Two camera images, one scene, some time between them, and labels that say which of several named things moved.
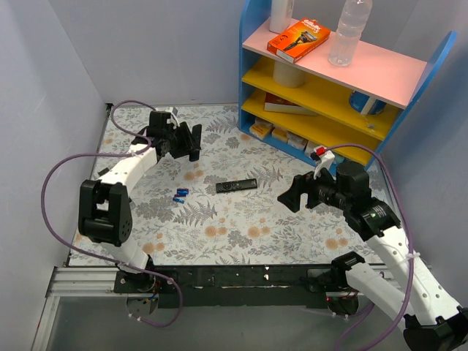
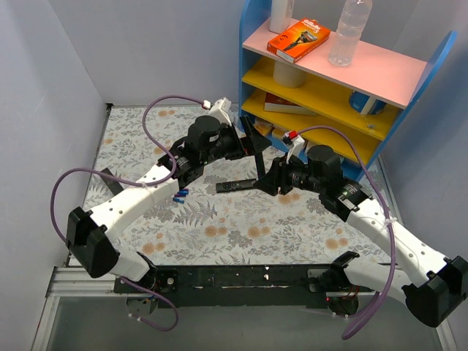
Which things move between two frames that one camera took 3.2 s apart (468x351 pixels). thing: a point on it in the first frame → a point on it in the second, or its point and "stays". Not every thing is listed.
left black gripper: (181, 140) → (247, 139)
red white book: (275, 103) stays
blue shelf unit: (289, 95) stays
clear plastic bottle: (352, 21) stays
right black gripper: (311, 191) → (276, 175)
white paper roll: (287, 75) stays
